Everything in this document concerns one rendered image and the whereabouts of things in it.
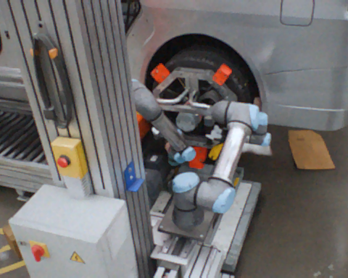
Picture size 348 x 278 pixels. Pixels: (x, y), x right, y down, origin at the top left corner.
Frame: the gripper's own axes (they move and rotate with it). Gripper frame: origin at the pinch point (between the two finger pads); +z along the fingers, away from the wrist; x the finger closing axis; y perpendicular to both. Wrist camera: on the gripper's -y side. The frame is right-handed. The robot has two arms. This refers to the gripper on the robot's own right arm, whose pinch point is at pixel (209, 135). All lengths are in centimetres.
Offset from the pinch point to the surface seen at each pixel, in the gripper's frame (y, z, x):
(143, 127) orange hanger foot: -24, 60, -32
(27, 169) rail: -49, 140, 8
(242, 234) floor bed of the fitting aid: -75, -22, 1
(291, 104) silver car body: 8, -42, -33
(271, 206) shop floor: -83, -35, -40
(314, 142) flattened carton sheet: -81, -56, -132
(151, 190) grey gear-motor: -51, 41, 2
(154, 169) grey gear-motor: -45, 45, -14
